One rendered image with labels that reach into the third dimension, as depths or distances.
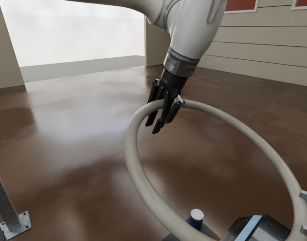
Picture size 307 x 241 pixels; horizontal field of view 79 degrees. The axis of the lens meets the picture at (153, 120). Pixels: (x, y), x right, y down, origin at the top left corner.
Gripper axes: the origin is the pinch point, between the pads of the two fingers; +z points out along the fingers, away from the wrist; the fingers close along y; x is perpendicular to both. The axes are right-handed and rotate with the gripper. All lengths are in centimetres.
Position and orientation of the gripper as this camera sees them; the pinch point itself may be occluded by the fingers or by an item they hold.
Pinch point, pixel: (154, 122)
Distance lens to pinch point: 66.5
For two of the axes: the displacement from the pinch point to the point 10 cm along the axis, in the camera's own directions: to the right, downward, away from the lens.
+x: 7.4, -2.1, 6.4
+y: 6.0, 6.4, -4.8
